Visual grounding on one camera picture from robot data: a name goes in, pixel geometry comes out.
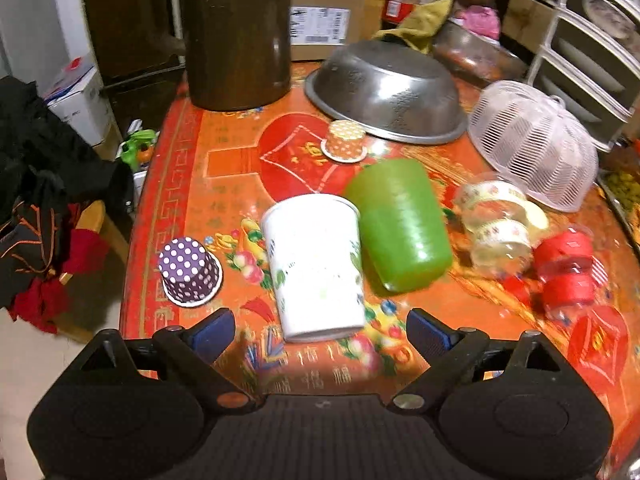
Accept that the orange polka dot cupcake liner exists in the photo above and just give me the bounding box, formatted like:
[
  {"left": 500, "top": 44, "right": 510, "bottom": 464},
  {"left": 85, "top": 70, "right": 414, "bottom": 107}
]
[{"left": 320, "top": 119, "right": 367, "bottom": 164}]

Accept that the steel basin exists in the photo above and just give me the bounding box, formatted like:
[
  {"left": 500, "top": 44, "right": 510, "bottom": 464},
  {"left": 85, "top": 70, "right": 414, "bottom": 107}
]
[{"left": 432, "top": 21, "right": 527, "bottom": 88}]

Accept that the cardboard box with label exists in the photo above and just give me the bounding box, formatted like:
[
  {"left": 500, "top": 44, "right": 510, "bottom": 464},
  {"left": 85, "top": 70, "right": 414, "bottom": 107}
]
[{"left": 290, "top": 0, "right": 366, "bottom": 62}]

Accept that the yellow-green cloth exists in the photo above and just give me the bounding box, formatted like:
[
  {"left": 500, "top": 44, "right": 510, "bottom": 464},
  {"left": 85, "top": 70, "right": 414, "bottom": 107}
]
[{"left": 372, "top": 0, "right": 454, "bottom": 55}]

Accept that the purple polka dot cupcake liner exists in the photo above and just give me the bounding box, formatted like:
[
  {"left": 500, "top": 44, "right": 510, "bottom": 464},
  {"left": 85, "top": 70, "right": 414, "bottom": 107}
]
[{"left": 157, "top": 236, "right": 222, "bottom": 309}]

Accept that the white box with red print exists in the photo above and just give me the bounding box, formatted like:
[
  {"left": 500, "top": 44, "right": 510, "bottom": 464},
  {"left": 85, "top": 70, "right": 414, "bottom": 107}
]
[{"left": 42, "top": 54, "right": 113, "bottom": 146}]

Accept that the clear cup with yellow band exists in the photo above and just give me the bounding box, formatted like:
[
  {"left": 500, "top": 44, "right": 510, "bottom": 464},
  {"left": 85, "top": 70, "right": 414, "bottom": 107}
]
[{"left": 454, "top": 172, "right": 549, "bottom": 280}]

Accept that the wooden chair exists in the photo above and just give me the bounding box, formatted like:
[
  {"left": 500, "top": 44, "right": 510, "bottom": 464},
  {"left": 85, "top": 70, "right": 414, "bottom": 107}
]
[{"left": 54, "top": 199, "right": 132, "bottom": 346}]

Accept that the tray of dried food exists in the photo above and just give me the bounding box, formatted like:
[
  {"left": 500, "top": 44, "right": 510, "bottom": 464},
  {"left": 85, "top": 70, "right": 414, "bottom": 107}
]
[{"left": 597, "top": 169, "right": 639, "bottom": 256}]

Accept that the green toy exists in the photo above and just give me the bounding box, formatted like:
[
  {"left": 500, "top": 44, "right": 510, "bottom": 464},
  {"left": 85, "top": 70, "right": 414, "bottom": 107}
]
[{"left": 117, "top": 129, "right": 157, "bottom": 172}]

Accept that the white tiered dish rack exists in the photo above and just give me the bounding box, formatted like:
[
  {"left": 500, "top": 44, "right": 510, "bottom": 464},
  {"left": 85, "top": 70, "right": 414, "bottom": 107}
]
[{"left": 526, "top": 0, "right": 639, "bottom": 153}]

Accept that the clear cup with red band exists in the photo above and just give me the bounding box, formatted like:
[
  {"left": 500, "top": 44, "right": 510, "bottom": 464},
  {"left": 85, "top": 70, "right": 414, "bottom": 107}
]
[{"left": 533, "top": 224, "right": 608, "bottom": 327}]

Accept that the brown plastic pitcher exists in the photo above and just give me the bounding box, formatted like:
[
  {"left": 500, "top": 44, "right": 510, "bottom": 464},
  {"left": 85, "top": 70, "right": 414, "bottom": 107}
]
[{"left": 139, "top": 0, "right": 292, "bottom": 112}]

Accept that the pink cloth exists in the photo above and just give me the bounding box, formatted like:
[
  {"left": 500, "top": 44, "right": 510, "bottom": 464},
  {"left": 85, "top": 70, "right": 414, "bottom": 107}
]
[{"left": 456, "top": 6, "right": 500, "bottom": 40}]

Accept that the white mesh food cover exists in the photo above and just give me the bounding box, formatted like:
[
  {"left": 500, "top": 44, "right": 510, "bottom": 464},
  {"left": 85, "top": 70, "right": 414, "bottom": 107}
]
[{"left": 468, "top": 80, "right": 599, "bottom": 212}]

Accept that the green plastic cup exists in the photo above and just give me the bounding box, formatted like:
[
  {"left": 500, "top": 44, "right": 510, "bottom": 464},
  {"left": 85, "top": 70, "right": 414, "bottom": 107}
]
[{"left": 344, "top": 158, "right": 454, "bottom": 294}]

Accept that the white floral paper cup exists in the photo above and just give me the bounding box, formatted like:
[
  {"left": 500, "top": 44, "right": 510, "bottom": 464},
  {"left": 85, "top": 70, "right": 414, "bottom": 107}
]
[{"left": 260, "top": 194, "right": 366, "bottom": 344}]

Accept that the steel colander bowl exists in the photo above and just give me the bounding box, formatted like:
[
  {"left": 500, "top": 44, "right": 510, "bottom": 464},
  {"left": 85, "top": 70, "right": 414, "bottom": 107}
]
[{"left": 304, "top": 40, "right": 468, "bottom": 145}]

